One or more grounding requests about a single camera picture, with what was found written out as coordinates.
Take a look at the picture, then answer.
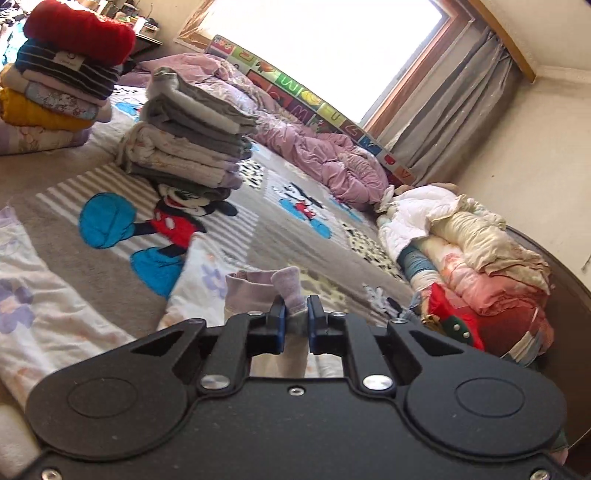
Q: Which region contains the purple quilt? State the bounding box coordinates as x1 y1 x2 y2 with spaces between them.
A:
134 53 391 213

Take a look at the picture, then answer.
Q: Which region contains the white floral pajama garment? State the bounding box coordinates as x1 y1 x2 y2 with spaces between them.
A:
0 205 352 402

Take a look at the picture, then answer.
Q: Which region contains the grey curtain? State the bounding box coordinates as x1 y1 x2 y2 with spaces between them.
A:
390 25 522 174

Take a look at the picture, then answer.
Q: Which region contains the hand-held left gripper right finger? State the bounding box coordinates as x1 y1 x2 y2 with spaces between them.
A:
307 294 465 398

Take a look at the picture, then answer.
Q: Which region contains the red pink quilted garment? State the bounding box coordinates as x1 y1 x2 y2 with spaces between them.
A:
429 258 555 365

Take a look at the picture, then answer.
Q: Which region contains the wooden curtain box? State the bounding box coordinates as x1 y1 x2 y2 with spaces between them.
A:
475 0 539 84

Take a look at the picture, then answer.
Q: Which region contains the stack of folded colourful clothes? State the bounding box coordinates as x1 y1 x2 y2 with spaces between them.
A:
0 0 137 155

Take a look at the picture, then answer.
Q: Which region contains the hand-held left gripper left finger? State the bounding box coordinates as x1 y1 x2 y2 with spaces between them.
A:
130 295 286 395

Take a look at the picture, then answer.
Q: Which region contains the cream fluffy garment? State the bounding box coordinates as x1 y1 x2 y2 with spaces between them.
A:
429 198 564 296

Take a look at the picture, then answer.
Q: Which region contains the green red knitted sweater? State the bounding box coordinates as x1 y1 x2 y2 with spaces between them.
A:
422 281 485 352

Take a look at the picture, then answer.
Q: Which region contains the dark wooden desk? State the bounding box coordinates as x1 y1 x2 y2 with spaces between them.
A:
92 0 164 51

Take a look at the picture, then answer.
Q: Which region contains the printed cartoon blanket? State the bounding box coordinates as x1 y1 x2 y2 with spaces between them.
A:
0 83 426 384

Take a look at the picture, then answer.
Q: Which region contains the stack of folded grey clothes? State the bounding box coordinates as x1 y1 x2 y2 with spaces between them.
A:
115 67 259 190

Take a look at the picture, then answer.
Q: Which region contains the blue denim garment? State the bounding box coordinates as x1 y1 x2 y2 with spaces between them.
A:
397 244 439 291

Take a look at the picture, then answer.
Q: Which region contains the colourful alphabet foam board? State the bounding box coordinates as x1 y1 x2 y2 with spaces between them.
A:
205 34 416 185

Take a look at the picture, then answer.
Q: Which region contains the window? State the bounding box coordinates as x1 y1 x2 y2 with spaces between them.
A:
178 0 462 134

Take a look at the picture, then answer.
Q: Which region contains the white padded jacket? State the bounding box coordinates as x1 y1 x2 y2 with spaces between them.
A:
376 185 467 259

